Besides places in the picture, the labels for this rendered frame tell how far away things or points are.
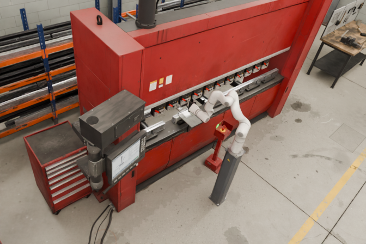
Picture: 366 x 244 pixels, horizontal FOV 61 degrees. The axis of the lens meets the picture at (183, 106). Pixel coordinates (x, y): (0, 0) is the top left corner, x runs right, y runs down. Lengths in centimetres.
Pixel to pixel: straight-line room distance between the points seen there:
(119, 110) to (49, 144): 132
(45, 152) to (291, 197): 332
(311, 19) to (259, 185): 253
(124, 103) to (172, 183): 214
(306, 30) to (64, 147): 371
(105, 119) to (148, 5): 106
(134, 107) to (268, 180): 288
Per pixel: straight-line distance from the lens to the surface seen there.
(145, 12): 286
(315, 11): 500
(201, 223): 422
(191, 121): 388
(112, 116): 246
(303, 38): 515
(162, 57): 312
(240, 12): 368
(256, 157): 513
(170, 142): 398
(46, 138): 371
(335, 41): 736
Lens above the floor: 363
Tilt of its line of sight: 40 degrees down
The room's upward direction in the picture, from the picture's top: 10 degrees clockwise
